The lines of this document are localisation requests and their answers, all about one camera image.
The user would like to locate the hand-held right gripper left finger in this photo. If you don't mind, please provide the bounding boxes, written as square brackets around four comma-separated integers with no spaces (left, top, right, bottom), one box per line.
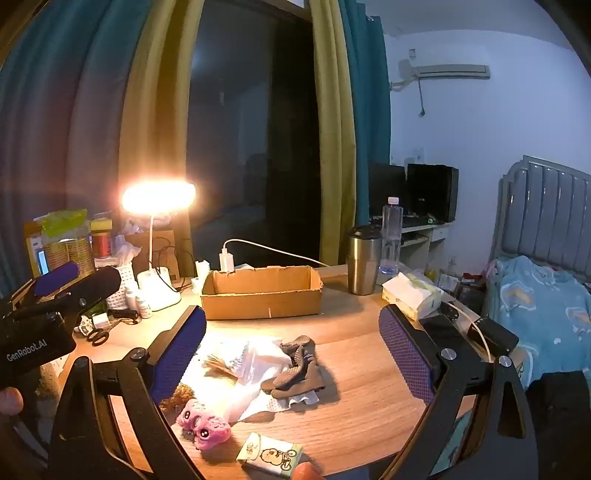
[48,305,208,480]

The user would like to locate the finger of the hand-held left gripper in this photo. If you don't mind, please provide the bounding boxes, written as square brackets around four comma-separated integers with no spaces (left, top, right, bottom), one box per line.
[9,261,80,305]
[14,266,122,319]

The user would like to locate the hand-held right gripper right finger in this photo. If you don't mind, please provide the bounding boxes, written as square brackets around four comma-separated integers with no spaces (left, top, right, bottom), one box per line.
[379,304,540,480]

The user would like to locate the bag of cotton swabs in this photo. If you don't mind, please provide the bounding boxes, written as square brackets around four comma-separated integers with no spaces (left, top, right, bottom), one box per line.
[201,353,241,380]

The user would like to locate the white paper towel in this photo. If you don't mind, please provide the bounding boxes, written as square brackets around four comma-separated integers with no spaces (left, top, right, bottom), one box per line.
[194,335,319,423]

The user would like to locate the person's left hand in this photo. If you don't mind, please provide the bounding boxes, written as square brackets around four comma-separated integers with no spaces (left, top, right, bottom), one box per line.
[0,387,25,417]

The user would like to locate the person's right hand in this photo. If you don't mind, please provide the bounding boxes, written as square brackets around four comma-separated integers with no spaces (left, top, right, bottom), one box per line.
[293,462,327,480]

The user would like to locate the white woven basket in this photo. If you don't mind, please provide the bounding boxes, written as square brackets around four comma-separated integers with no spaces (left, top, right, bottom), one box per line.
[107,265,137,309]

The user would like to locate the green and gold tin can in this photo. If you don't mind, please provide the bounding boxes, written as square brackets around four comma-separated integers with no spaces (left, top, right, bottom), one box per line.
[41,231,95,278]

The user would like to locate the brown fuzzy pompom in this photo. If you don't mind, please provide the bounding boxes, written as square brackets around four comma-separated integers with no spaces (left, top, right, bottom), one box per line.
[159,384,195,411]

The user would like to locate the white plastic bag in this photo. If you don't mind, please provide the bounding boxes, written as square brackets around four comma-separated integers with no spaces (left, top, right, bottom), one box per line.
[115,234,141,267]

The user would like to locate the red jar with yellow lid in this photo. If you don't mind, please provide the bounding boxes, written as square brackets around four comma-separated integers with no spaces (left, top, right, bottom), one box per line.
[90,218,114,259]

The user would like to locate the black scissors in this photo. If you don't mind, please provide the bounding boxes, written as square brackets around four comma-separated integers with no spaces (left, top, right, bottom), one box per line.
[86,323,110,347]

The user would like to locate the green foil bag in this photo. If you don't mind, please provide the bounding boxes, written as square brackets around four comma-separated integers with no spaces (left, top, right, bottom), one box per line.
[41,210,88,236]

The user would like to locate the brown cardboard carton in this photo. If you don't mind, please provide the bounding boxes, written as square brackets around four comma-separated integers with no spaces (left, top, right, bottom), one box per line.
[124,229,178,278]

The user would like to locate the white tissue pack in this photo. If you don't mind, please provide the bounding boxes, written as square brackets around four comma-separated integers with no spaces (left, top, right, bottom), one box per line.
[382,272,444,320]

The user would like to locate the pink plush toy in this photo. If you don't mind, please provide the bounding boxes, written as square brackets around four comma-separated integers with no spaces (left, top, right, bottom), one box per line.
[178,399,232,450]

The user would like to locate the black power bank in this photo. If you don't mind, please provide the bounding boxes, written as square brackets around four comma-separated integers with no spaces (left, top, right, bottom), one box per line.
[467,318,520,356]

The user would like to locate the cardboard box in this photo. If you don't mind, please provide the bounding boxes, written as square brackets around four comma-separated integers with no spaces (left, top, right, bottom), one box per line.
[201,265,323,320]

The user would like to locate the steel tumbler with black lid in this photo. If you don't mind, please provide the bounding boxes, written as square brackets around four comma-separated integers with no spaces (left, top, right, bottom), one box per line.
[347,225,383,295]

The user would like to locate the white desk lamp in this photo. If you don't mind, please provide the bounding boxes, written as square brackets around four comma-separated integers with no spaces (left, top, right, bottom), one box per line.
[121,181,197,311]

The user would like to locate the grey sock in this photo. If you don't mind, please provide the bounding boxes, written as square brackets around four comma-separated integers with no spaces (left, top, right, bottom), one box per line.
[279,335,317,366]
[261,355,326,398]

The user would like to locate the white computer desk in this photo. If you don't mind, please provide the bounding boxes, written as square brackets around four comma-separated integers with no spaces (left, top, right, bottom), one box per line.
[369,216,448,278]

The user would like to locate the clear water bottle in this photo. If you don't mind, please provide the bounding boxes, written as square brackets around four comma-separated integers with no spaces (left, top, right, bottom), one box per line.
[379,197,404,274]

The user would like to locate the green cartoon tissue packet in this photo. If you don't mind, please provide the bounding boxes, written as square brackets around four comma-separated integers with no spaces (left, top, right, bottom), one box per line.
[236,432,303,474]

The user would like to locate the blue printed blanket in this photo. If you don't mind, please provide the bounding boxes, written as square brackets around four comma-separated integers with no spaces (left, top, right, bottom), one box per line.
[482,255,591,384]

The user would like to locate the teal curtain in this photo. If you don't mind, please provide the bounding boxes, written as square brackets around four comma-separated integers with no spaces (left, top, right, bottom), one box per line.
[0,0,155,296]
[339,0,392,222]

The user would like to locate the black television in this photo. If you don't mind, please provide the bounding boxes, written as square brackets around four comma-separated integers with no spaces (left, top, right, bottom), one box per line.
[406,164,459,223]

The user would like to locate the black monitor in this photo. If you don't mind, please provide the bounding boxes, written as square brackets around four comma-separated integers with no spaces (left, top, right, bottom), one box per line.
[368,162,407,217]

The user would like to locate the dark cloth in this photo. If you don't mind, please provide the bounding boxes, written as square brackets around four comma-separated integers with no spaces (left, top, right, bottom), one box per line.
[526,369,591,480]

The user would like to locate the olive curtain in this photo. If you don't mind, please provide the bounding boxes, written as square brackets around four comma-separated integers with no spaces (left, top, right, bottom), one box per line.
[308,0,357,267]
[117,0,205,278]

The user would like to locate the grey padded headboard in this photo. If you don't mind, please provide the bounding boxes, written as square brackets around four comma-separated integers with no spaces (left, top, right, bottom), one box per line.
[489,156,591,273]

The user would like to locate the dark glass window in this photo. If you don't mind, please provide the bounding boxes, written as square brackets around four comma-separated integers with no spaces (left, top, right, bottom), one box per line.
[187,0,321,269]

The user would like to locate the white air conditioner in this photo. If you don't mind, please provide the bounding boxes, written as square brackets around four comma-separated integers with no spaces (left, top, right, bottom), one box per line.
[398,58,491,81]

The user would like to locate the black lamp cable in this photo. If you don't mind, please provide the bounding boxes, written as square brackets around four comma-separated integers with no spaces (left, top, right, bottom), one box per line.
[152,237,195,292]

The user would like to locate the white charger cable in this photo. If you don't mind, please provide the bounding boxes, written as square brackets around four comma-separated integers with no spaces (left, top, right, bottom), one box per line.
[224,239,331,267]

